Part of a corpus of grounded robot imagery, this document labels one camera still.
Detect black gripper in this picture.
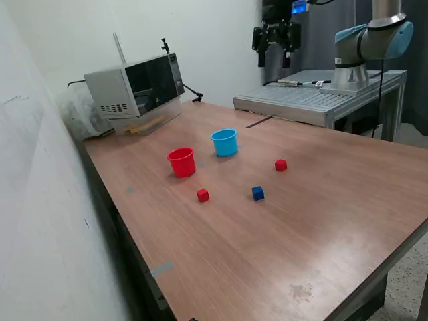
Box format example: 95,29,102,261
252,0,302,70

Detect aluminium profile robot stand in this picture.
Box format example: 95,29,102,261
233,69,408,143

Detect blue plastic cup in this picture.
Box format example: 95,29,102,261
210,128,239,158

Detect clear plastic box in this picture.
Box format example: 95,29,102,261
110,100,183,136

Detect red plastic cup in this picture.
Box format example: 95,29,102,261
166,147,197,178

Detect yellow wooden sticks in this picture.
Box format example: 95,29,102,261
123,116,165,134

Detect thin metal rod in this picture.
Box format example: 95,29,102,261
112,32,127,64

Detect silver microwave oven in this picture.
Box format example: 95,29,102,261
83,52,186,121

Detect crumpled clear plastic bag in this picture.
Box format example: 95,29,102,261
56,88,114,141

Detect long grey-blue tape strip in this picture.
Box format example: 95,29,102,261
150,261,174,278

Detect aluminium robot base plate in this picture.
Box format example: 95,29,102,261
319,78,382,97

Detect black hanging cable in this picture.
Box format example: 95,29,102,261
370,59,385,138

